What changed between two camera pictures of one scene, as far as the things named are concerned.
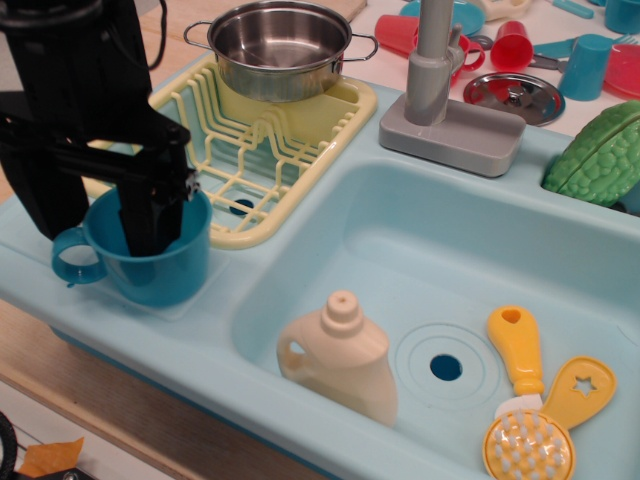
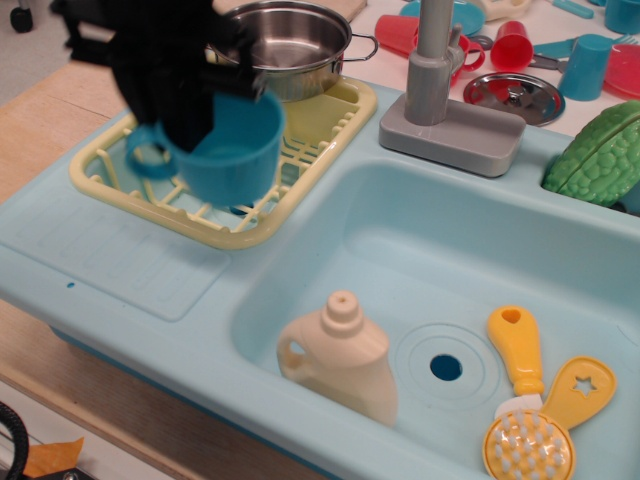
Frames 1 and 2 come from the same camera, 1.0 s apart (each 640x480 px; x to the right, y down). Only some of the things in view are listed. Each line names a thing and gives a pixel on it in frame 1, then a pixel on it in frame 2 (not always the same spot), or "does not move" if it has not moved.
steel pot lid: (536, 99) does not move
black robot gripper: (76, 107) to (169, 59)
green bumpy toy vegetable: (600, 162) does not move
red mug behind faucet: (468, 47) does not move
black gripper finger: (151, 209) to (188, 125)
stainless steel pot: (279, 51) does not move
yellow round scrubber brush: (538, 445) does not move
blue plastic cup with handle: (161, 280) to (238, 162)
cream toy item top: (505, 8) does not move
